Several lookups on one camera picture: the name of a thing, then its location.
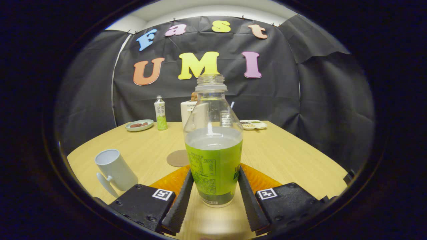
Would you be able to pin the wooden table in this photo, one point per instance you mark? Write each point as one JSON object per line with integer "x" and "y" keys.
{"x": 283, "y": 156}

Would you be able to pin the green label juice bottle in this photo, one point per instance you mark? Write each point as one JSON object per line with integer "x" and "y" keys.
{"x": 213, "y": 160}

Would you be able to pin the black backdrop cloth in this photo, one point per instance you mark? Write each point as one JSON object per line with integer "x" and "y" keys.
{"x": 233, "y": 43}

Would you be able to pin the brown toast slice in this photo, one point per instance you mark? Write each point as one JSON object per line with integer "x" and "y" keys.
{"x": 194, "y": 97}

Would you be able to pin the white toaster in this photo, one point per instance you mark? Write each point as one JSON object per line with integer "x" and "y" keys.
{"x": 186, "y": 113}

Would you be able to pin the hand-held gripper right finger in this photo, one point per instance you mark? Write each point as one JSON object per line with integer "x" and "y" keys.
{"x": 253, "y": 210}

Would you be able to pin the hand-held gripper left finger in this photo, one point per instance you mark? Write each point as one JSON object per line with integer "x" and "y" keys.
{"x": 176, "y": 210}

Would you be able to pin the small capped green label bottle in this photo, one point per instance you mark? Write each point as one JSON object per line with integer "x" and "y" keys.
{"x": 161, "y": 116}

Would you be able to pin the white divided snack tray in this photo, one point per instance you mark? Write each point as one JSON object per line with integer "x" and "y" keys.
{"x": 253, "y": 125}

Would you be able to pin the round brown coaster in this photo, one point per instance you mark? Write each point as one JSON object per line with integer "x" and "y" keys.
{"x": 176, "y": 158}

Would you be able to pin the pale green plate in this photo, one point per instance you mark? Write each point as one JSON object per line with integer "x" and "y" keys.
{"x": 140, "y": 128}

